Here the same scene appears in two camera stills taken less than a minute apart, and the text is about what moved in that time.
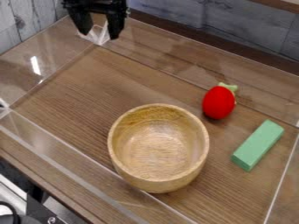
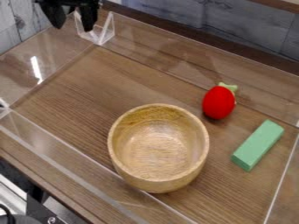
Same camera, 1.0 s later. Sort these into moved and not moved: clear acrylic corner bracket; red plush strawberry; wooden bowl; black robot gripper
Moved: black robot gripper
Not moved: clear acrylic corner bracket; wooden bowl; red plush strawberry
